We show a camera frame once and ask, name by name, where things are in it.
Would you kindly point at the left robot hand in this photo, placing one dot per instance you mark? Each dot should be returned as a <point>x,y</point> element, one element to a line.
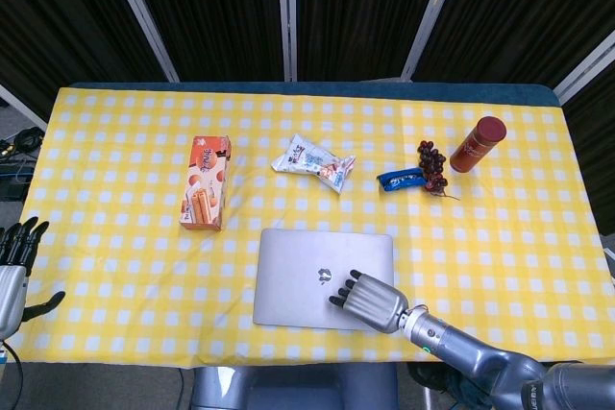
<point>12,275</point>

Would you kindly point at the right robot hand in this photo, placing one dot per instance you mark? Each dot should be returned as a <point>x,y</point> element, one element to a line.
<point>372,297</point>

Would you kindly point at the silver laptop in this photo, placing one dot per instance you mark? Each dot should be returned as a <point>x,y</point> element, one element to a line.
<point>312,280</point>

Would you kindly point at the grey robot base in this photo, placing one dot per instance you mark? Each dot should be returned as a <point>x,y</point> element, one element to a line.
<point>288,388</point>

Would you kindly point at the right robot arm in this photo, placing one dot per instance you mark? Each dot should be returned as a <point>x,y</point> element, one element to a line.
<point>504,367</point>

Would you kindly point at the blue snack wrapper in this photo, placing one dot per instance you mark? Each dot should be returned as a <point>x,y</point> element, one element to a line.
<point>400,179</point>

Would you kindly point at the yellow checkered tablecloth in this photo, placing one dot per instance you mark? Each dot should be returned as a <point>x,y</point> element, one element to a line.
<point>144,285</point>

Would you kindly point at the dark red grape bunch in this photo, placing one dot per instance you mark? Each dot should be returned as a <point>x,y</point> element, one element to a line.
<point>432,165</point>

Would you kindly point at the white snack bag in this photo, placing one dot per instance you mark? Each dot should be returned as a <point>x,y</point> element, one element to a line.
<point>314,162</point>

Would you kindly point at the red thermos bottle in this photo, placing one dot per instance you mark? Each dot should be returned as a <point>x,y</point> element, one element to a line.
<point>478,143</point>

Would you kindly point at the orange biscuit box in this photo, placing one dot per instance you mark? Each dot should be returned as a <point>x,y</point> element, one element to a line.
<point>206,182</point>

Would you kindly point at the blue table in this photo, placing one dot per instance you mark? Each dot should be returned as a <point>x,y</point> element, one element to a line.
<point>336,88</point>

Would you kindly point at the folding screen partition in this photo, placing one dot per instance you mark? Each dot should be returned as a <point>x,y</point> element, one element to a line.
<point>307,11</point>

